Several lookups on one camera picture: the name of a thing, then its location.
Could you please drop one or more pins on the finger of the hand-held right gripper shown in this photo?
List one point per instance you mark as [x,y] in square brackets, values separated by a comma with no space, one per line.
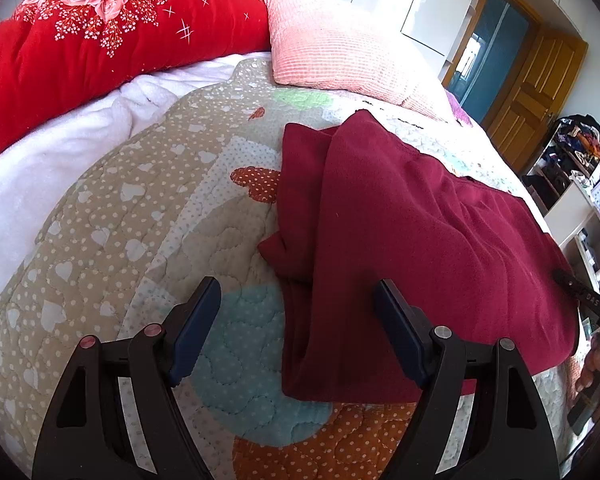
[582,295]

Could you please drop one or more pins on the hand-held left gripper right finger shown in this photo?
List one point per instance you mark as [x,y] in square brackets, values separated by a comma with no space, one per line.
[400,330]

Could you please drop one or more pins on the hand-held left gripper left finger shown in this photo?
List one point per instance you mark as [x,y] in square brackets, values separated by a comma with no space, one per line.
[195,330]

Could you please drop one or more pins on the dark red sweater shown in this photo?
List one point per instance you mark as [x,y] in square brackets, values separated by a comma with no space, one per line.
[405,220]

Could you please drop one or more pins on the open rack with clothes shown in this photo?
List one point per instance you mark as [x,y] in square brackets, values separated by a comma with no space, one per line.
[565,160]

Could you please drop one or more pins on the person's right hand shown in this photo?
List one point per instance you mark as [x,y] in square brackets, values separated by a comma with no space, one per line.
[592,367]

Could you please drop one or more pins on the white shelf unit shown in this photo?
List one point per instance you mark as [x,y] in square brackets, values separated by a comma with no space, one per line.
[575,225]

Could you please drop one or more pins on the patchwork heart quilt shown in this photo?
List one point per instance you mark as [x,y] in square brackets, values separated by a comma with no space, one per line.
[130,240]

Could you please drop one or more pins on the wooden panel door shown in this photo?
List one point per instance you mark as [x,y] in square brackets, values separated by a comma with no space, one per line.
[535,95]

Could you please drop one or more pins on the purple cloth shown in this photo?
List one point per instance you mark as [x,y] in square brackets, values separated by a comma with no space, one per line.
[461,110]

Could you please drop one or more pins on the white fluffy blanket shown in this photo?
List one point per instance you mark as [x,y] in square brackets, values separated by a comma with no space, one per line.
[55,150]

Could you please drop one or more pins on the blue glass sliding door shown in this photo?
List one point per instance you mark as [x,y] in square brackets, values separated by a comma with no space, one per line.
[495,45]

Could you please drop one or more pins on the pink ribbed pillow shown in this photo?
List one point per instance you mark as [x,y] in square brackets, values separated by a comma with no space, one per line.
[340,45]

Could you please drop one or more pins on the red floral comforter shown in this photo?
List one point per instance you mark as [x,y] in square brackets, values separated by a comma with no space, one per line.
[80,55]

